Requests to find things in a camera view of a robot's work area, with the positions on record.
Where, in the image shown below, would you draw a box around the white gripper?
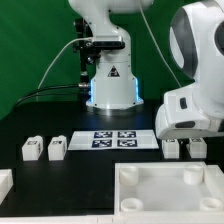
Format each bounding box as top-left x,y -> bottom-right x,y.
155,89 -> 224,140

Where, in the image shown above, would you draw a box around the white square tabletop tray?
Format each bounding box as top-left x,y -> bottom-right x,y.
114,162 -> 224,215

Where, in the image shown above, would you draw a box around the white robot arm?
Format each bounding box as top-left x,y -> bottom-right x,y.
68,0 -> 224,139

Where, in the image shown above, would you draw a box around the white sheet with markers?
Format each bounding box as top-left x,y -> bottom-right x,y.
68,130 -> 159,150

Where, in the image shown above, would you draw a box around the white front table rail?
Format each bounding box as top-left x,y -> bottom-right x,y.
0,213 -> 224,224

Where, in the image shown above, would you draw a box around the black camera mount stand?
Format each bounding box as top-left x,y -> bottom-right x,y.
72,18 -> 101,88

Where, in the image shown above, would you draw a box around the white cable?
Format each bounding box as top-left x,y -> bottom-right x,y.
37,37 -> 93,90

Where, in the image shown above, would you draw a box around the black cables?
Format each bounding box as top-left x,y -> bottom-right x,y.
11,83 -> 91,111

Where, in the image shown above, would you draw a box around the white bracket left edge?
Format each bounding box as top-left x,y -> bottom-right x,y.
0,169 -> 13,205

